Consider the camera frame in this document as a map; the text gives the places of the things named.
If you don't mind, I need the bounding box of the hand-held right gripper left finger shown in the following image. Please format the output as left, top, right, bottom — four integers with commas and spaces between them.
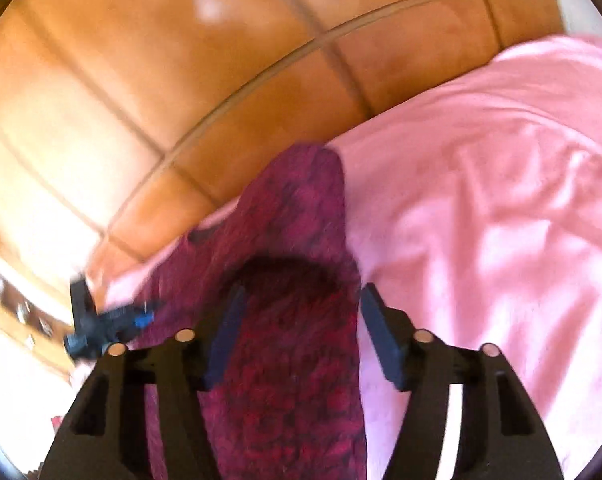
40, 282, 248, 480

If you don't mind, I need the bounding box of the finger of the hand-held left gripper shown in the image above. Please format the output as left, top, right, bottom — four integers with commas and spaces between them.
69, 275, 96, 333
97, 300, 168, 335

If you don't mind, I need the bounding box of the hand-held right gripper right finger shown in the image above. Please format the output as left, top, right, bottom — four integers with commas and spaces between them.
359, 282, 564, 480

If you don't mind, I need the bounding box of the red black patterned cloth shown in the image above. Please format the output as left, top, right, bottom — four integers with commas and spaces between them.
126, 142, 369, 480

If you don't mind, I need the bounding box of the wooden shelf cabinet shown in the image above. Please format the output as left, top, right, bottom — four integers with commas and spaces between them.
0, 225, 89, 378

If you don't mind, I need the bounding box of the pink blanket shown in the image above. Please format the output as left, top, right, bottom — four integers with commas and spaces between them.
88, 35, 602, 480

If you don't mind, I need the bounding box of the wooden wardrobe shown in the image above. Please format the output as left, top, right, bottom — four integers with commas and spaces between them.
0, 0, 574, 281

